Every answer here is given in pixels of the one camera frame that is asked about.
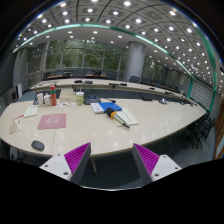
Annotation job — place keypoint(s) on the white cup with print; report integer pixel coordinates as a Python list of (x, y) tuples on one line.
[(47, 100)]

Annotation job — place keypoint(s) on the black computer mouse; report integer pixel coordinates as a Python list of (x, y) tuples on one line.
[(37, 145)]

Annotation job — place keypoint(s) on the black office chair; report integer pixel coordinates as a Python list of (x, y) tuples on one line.
[(198, 129)]

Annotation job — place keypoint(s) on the grey round pillar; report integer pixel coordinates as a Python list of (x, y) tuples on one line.
[(135, 60)]

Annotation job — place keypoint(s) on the white paper sheet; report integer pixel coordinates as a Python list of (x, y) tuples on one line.
[(31, 111)]

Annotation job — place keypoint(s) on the pale green notebook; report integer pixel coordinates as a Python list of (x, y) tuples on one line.
[(127, 117)]

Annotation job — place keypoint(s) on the white booklet beside folder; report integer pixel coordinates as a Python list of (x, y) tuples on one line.
[(97, 108)]

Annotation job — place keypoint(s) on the black conference phone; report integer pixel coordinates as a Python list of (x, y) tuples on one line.
[(88, 99)]

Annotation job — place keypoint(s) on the brown paper bag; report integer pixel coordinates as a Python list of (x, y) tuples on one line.
[(67, 95)]

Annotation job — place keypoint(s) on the green lidded drink cup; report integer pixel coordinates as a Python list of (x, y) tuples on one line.
[(79, 98)]

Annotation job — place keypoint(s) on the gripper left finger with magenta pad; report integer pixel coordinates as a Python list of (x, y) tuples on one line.
[(69, 166)]

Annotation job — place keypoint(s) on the black and yellow tool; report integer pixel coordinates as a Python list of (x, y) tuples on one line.
[(113, 115)]

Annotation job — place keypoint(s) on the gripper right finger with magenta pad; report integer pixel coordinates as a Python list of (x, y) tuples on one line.
[(152, 166)]

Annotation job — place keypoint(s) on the white paper cup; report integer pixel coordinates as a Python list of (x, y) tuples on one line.
[(40, 99)]

